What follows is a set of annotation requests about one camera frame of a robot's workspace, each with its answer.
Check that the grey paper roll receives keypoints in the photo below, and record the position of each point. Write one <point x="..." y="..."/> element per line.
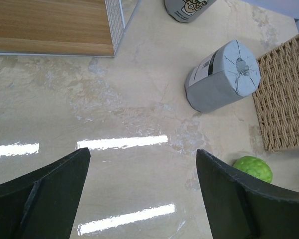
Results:
<point x="186" y="11"/>
<point x="228" y="75"/>

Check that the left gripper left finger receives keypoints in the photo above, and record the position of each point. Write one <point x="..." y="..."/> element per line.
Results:
<point x="43" y="204"/>

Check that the green lime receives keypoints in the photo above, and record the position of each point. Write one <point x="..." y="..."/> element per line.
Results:
<point x="255" y="167"/>

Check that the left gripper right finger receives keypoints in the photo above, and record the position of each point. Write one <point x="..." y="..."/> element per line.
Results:
<point x="240" y="206"/>

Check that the white wire wooden shelf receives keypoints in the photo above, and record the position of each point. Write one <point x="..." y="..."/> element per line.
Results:
<point x="63" y="27"/>

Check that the wicker fruit basket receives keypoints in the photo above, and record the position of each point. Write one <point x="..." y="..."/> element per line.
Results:
<point x="277" y="97"/>

